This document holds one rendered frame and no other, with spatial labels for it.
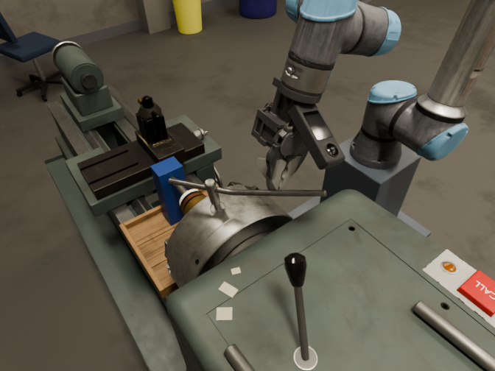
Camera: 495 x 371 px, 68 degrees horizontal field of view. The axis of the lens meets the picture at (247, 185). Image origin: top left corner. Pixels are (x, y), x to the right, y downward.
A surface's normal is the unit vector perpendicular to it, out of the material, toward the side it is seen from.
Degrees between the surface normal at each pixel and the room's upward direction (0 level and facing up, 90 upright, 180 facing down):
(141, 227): 0
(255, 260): 0
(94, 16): 90
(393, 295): 0
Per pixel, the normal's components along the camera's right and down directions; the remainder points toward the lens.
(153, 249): -0.02, -0.71
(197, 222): -0.39, -0.44
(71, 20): 0.61, 0.55
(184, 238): -0.59, -0.21
